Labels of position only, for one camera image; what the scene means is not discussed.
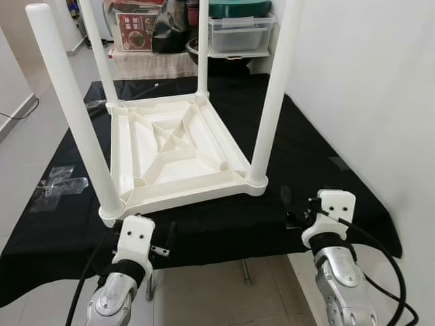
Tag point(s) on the black tablecloth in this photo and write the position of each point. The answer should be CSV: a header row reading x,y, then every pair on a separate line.
x,y
306,149

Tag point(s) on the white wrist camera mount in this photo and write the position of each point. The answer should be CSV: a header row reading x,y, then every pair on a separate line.
x,y
132,241
333,207

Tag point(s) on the orange lidded storage box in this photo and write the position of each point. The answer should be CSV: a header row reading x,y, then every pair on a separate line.
x,y
132,30

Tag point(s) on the beige patterned cloth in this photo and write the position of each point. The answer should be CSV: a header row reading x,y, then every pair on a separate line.
x,y
149,64

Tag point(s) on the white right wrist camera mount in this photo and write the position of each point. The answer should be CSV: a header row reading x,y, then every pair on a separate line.
x,y
333,207

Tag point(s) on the white plastic table leg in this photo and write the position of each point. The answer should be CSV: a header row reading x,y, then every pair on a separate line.
x,y
102,58
203,47
275,95
68,102

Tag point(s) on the white plastic table top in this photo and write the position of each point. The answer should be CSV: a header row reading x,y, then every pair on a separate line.
x,y
177,190

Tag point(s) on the grey tape patch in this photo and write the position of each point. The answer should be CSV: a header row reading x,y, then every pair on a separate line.
x,y
340,164

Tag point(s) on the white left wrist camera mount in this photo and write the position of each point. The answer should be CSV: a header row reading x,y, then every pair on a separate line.
x,y
132,241

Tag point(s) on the white appliance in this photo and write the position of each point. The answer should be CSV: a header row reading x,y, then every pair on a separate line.
x,y
78,24

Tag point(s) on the green lidded clear box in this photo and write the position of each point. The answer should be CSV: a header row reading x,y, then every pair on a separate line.
x,y
238,30

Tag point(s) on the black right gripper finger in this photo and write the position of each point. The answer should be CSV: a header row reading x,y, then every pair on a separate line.
x,y
286,199

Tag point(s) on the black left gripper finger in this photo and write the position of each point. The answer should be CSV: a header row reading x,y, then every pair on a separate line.
x,y
171,234

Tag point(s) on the clear plastic bag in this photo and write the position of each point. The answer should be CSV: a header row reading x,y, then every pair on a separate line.
x,y
144,91
61,187

